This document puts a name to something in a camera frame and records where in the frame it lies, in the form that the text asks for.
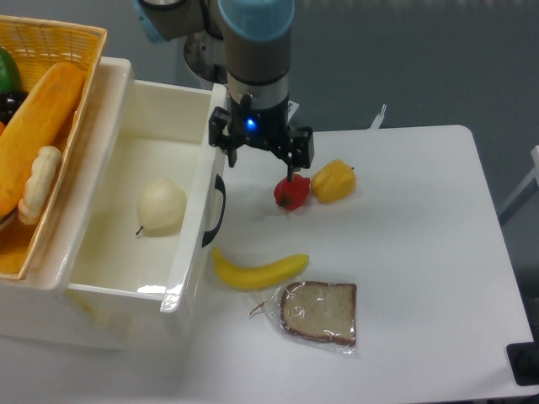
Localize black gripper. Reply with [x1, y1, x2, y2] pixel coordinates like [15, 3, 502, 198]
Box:
[208, 94, 314, 182]

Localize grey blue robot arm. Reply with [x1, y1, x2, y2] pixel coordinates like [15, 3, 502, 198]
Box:
[133, 1, 314, 179]

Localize white drawer cabinet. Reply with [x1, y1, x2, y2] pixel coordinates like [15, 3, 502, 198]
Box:
[0, 57, 203, 353]

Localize white open upper drawer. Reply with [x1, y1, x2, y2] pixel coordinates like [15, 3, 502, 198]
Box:
[68, 81, 227, 315]

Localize red bell pepper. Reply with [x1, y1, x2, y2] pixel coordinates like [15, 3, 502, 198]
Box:
[273, 174, 311, 210]

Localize yellow bell pepper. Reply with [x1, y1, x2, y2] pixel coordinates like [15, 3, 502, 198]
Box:
[311, 159, 356, 204]

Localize yellow banana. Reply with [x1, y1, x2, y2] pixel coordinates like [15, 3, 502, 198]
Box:
[211, 248, 310, 290]

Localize bread slice in plastic bag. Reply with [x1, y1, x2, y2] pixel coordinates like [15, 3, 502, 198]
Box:
[248, 279, 358, 357]

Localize cream pastry piece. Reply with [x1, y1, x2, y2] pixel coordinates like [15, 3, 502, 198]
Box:
[18, 146, 61, 226]

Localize orange baguette loaf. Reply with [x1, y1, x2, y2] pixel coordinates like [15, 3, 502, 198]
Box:
[1, 62, 85, 216]

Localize yellow wicker basket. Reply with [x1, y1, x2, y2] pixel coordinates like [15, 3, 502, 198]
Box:
[1, 15, 107, 281]

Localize dark purple grapes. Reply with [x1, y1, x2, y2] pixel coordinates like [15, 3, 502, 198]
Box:
[0, 89, 29, 125]

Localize green bell pepper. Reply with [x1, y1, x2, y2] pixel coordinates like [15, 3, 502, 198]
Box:
[0, 48, 22, 93]

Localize white table leg at right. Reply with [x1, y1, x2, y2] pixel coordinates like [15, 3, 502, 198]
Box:
[498, 146, 538, 226]

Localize black device at table edge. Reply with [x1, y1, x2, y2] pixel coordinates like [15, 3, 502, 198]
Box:
[506, 342, 538, 386]

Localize white metal frame bracket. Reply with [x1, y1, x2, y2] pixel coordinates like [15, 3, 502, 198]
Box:
[287, 101, 387, 130]

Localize black drawer handle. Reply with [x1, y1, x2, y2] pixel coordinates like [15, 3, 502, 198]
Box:
[201, 174, 227, 247]

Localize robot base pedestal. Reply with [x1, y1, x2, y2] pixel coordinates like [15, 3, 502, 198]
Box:
[184, 31, 227, 90]

